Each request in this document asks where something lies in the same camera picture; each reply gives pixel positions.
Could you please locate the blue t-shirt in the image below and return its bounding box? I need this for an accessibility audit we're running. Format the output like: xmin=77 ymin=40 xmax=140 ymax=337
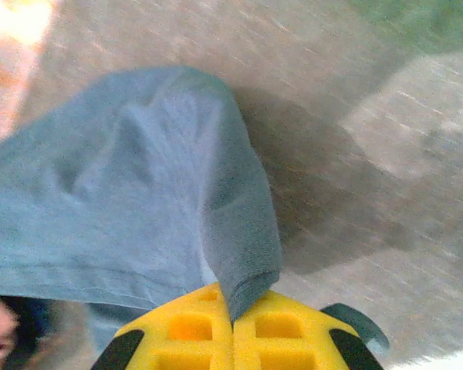
xmin=0 ymin=65 xmax=390 ymax=354

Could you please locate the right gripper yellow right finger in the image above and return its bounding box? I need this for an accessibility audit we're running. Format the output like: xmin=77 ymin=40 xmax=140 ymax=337
xmin=232 ymin=289 xmax=385 ymax=370

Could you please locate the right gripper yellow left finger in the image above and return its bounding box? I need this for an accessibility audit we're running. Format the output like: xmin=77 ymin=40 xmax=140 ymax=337
xmin=90 ymin=282 xmax=235 ymax=370

